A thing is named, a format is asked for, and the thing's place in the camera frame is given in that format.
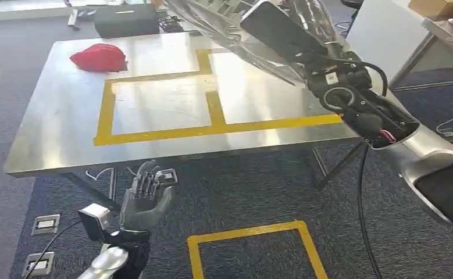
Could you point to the steel work table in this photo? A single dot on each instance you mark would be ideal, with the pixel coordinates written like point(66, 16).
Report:
point(56, 127)

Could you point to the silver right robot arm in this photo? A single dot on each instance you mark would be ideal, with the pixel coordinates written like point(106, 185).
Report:
point(376, 115)

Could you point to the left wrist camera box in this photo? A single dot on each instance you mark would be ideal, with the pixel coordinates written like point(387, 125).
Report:
point(93, 221)

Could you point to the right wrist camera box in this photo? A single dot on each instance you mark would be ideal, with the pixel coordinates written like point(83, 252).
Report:
point(276, 32)

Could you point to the silver wheel hubcap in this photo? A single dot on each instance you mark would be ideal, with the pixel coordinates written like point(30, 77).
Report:
point(218, 27)

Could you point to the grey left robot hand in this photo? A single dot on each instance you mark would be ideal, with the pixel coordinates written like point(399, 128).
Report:
point(141, 211)

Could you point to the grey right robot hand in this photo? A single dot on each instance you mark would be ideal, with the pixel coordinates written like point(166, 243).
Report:
point(320, 30)

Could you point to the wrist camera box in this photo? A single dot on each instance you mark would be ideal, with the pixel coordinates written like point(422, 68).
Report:
point(276, 32)
point(93, 221)

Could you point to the cardboard box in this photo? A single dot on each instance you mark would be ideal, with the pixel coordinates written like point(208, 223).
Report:
point(434, 7)

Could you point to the white desk with side panel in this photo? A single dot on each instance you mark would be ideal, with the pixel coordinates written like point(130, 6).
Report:
point(388, 34)

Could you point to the yellow floor tape square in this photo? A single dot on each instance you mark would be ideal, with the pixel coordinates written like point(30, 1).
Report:
point(249, 232)

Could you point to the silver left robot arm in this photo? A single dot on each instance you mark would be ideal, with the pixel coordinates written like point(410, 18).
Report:
point(114, 260)

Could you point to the red car lamp cover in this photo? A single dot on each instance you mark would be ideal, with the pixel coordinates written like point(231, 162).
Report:
point(99, 57)

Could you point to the steel floor socket plate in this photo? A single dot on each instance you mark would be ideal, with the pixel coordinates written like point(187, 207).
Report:
point(169, 176)
point(38, 265)
point(46, 225)

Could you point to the black case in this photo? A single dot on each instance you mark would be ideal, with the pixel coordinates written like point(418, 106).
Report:
point(126, 21)

